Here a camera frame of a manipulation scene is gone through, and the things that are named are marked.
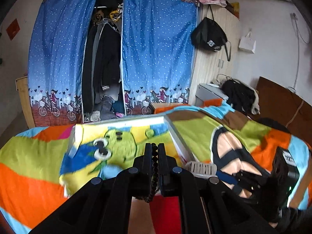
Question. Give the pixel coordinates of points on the blue dotted right curtain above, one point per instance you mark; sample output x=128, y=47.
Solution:
x=157, y=53

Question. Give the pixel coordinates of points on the hanging dark clothes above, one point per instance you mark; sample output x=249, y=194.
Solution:
x=101, y=73

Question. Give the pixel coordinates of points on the red diamond wall sticker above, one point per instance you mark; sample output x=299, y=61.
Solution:
x=13, y=29

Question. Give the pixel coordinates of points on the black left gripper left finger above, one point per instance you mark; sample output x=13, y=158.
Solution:
x=102, y=206

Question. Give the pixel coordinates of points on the colourful cartoon bed quilt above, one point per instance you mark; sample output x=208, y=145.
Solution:
x=31, y=160

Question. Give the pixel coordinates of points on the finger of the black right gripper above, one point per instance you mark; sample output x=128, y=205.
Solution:
x=229, y=179

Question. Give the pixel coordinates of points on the white striped wardrobe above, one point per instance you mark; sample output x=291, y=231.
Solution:
x=211, y=65

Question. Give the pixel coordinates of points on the white paper shopping bag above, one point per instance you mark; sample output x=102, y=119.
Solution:
x=247, y=43

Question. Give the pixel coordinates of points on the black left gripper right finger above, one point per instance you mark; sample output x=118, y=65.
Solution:
x=206, y=206

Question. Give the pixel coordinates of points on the white shallow tray box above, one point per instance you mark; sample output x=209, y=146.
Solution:
x=105, y=148

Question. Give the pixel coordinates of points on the wooden side cabinet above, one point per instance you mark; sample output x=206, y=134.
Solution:
x=22, y=89

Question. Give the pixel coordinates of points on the black clothes pile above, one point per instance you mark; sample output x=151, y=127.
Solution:
x=241, y=97

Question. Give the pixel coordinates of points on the brown wooden headboard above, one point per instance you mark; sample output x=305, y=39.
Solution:
x=283, y=106

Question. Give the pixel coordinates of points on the grey hair claw clip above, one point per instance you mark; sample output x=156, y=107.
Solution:
x=201, y=170

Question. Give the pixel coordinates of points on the black hanging bag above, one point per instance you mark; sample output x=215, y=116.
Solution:
x=208, y=35

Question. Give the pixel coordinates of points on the white bedside table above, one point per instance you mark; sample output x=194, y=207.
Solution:
x=207, y=92

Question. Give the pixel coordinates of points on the blue dotted curtain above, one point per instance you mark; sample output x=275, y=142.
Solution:
x=157, y=53
x=55, y=61

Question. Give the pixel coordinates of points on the blue dotted left curtain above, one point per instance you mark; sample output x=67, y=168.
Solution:
x=55, y=61

